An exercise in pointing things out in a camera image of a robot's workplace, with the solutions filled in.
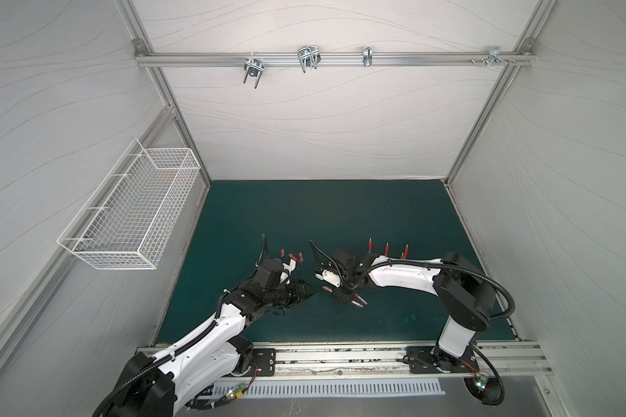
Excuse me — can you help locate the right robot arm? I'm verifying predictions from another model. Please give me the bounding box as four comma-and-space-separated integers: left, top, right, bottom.
315, 250, 516, 362

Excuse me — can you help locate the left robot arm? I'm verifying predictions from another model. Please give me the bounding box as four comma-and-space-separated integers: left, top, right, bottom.
94, 255, 316, 416

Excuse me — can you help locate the green table mat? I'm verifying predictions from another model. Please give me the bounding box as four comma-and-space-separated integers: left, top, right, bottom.
155, 179, 517, 345

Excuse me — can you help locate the metal u-bolt clamp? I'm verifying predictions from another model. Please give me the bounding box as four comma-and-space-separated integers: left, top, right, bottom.
297, 45, 321, 73
243, 57, 264, 89

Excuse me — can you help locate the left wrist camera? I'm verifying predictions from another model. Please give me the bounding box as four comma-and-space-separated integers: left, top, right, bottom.
280, 257, 298, 284

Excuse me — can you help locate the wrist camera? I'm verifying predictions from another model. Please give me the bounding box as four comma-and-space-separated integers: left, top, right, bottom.
315, 269, 341, 288
280, 257, 298, 284

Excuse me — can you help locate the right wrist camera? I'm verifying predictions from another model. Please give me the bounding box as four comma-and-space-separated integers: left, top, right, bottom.
315, 269, 341, 288

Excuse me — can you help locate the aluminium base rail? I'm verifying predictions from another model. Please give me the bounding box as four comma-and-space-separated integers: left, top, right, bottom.
254, 341, 554, 381

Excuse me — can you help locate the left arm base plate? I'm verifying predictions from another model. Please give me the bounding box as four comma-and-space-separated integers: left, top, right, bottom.
231, 349, 276, 377

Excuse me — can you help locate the white slotted cable duct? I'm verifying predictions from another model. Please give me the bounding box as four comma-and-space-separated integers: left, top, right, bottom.
243, 378, 446, 399

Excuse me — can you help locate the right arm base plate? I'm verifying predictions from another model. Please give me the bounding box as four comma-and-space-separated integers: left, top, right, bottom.
402, 345, 479, 375

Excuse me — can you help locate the left cable bundle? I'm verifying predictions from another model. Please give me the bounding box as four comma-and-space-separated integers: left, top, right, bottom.
184, 359, 259, 412

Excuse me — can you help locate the cable bundle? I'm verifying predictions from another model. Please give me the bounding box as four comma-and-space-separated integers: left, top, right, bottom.
184, 359, 259, 412
461, 343, 506, 407

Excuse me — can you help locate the right cable bundle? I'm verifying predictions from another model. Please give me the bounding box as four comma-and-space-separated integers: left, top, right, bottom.
461, 343, 506, 407

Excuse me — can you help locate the white wire basket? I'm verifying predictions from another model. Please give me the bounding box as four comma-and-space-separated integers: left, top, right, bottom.
57, 138, 200, 270

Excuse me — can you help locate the metal bracket clamp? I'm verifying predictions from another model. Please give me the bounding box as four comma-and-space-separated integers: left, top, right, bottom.
363, 46, 373, 68

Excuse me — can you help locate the metal corner bracket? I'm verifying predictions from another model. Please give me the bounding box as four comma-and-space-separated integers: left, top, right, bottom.
469, 47, 516, 68

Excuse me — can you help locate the aluminium cross rail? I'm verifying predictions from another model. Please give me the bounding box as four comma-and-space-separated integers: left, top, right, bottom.
136, 50, 537, 68

